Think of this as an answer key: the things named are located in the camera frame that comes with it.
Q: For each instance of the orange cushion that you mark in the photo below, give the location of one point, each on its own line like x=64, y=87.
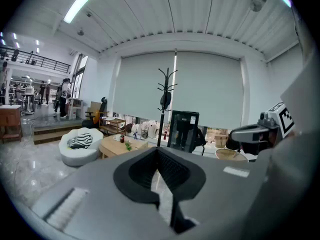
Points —
x=96, y=117

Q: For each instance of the dark bottle red cap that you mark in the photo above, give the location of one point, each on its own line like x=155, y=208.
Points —
x=122, y=139

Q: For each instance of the wooden cabinet white top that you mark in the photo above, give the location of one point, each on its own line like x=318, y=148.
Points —
x=10, y=119

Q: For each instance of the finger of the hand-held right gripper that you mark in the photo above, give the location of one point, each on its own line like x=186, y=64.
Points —
x=247, y=134

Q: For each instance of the wooden steps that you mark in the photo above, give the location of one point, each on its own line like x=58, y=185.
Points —
x=55, y=132

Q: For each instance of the black coat rack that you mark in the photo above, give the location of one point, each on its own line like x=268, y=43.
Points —
x=162, y=114

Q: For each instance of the black glass-door cabinet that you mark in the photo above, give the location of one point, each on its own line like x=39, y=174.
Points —
x=183, y=131

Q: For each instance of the ceiling light tube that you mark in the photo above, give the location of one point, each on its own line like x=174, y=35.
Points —
x=80, y=4

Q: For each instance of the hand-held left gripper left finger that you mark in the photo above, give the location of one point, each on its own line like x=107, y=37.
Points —
x=125, y=181

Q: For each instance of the wooden coffee table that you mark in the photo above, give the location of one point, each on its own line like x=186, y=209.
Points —
x=112, y=149

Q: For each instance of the white mug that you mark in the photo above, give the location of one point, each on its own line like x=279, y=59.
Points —
x=117, y=137

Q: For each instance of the white table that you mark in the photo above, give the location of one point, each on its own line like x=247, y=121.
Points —
x=75, y=106

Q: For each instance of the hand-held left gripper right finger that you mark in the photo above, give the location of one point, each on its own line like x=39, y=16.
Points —
x=192, y=181

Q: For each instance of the white beanbag chair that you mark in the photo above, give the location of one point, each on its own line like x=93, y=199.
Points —
x=80, y=156

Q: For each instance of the black balcony railing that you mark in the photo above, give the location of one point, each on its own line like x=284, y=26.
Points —
x=37, y=59

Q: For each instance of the wooden shelf rack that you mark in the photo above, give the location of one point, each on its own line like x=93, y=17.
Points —
x=112, y=127

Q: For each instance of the black office chair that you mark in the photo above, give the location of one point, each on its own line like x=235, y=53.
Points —
x=103, y=109

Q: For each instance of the black white striped cushion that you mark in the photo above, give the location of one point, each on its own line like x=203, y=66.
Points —
x=81, y=140

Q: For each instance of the green flower sprig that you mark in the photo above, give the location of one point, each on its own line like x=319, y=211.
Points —
x=128, y=146

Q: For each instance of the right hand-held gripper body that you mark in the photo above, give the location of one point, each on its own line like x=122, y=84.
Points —
x=273, y=120

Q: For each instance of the grey roller blind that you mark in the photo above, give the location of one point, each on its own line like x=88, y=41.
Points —
x=210, y=91
x=140, y=89

